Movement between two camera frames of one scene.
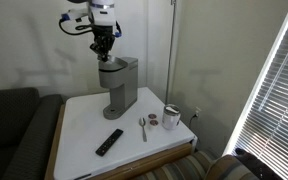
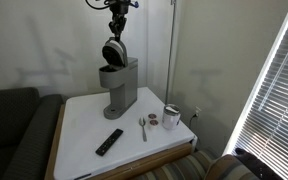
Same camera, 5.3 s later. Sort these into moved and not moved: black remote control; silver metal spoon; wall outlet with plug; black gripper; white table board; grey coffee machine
Moved: black gripper; grey coffee machine
Not moved: black remote control; silver metal spoon; white table board; wall outlet with plug
